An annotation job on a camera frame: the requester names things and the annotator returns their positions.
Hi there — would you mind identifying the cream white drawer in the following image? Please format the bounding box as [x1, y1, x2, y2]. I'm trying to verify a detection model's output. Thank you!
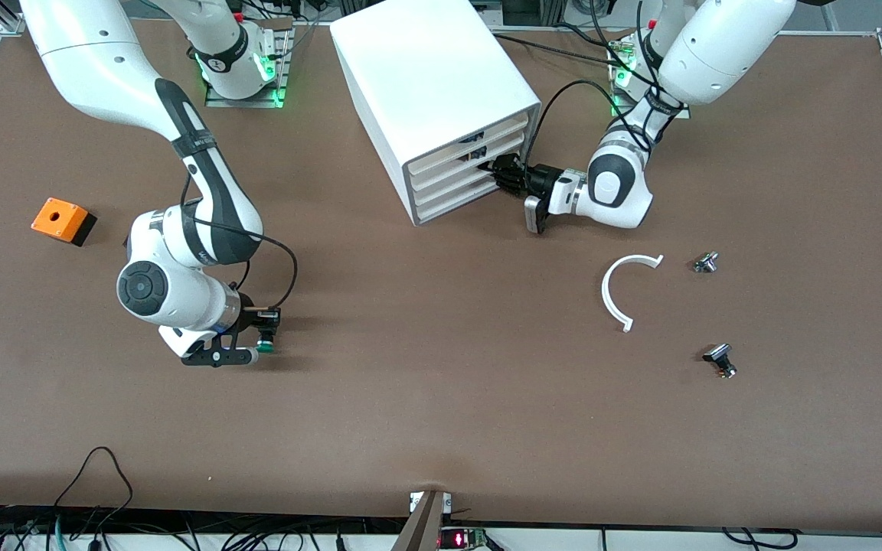
[412, 144, 528, 208]
[414, 159, 528, 223]
[410, 129, 528, 194]
[409, 113, 528, 180]

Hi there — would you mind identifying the device with red display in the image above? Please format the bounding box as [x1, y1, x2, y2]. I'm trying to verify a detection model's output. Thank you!
[439, 527, 488, 550]

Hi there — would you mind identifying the black and silver switch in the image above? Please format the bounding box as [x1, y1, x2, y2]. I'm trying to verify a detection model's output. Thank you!
[702, 344, 738, 380]

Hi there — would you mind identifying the white drawer cabinet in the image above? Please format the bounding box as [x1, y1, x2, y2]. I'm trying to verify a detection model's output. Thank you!
[329, 0, 543, 227]

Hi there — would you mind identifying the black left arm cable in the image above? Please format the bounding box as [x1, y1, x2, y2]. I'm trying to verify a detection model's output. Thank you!
[525, 0, 687, 165]

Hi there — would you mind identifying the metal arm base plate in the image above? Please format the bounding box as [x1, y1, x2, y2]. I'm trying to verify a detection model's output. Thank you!
[205, 19, 294, 109]
[609, 34, 693, 119]

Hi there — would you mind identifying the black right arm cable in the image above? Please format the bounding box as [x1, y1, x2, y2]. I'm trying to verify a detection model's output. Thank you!
[181, 172, 299, 311]

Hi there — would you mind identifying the white C-shaped plastic ring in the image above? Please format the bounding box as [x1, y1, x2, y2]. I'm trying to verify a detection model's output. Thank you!
[602, 254, 665, 333]

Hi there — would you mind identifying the grey camera stand bar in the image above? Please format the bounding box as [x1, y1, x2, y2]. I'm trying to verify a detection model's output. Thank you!
[391, 490, 451, 551]

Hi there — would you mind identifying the orange box with black base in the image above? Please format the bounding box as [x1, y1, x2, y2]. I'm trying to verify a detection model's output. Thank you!
[31, 197, 98, 247]

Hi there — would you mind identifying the black braided cable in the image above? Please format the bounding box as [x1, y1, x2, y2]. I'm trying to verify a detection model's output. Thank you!
[491, 32, 629, 70]
[556, 21, 626, 51]

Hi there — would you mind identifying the white stand bracket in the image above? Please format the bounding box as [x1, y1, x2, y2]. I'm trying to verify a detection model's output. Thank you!
[409, 491, 452, 514]

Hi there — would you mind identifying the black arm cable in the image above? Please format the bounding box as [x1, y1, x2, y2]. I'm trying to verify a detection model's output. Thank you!
[181, 172, 299, 311]
[525, 0, 687, 165]

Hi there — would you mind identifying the thin black looped cable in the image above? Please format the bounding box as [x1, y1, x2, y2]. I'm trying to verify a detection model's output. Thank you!
[53, 447, 134, 551]

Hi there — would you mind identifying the black floor cable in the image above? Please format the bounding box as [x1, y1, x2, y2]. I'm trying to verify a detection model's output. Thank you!
[720, 527, 799, 550]

